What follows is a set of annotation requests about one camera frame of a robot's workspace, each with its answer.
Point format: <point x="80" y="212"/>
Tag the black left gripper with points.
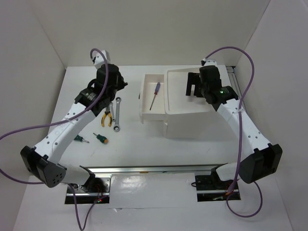
<point x="122" y="83"/>

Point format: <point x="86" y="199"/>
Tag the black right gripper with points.
<point x="193" y="79"/>

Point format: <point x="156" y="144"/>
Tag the purple handled screwdriver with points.
<point x="156" y="90"/>

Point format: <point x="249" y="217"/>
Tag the white top drawer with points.
<point x="158" y="112"/>

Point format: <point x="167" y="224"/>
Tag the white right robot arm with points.
<point x="257" y="157"/>

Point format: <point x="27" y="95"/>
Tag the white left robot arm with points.
<point x="43" y="160"/>

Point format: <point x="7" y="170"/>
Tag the small silver wrench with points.
<point x="112" y="111"/>

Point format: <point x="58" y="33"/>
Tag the white drawer cabinet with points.
<point x="185" y="116"/>

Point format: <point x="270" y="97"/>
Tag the large silver ratchet wrench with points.
<point x="116" y="127"/>

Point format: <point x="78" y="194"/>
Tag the green orange stubby screwdriver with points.
<point x="101" y="138"/>

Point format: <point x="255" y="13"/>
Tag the aluminium side rail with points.
<point x="232" y="75"/>

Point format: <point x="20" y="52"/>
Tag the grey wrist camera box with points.
<point x="99" y="59"/>

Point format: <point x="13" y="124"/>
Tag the aluminium front rail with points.
<point x="153" y="169"/>

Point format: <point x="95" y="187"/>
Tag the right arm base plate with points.
<point x="208" y="191"/>

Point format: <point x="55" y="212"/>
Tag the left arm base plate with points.
<point x="99" y="191"/>

